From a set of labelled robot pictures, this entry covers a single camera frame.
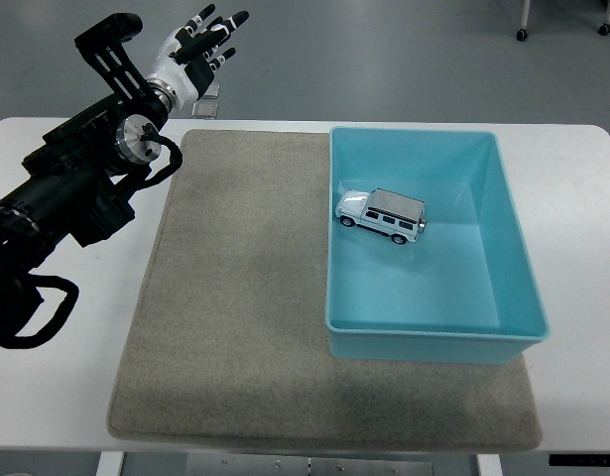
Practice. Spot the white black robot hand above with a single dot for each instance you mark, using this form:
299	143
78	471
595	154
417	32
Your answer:
173	74

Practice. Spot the white toy car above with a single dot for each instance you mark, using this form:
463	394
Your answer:
384	213

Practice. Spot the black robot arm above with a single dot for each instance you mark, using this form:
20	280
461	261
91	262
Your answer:
61	198

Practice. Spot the blue plastic box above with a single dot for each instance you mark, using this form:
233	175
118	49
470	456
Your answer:
433	297

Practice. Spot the grey-brown table mat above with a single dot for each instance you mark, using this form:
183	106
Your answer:
235	322

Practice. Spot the black caster wheel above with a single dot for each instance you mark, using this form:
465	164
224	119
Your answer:
521	35
604	29

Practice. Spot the white table leg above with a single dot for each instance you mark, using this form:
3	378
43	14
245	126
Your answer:
489	466
109	465

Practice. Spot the grey metal plate with screws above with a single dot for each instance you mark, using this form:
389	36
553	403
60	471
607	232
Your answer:
309	466

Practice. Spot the black table control panel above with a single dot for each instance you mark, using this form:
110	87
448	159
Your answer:
584	460

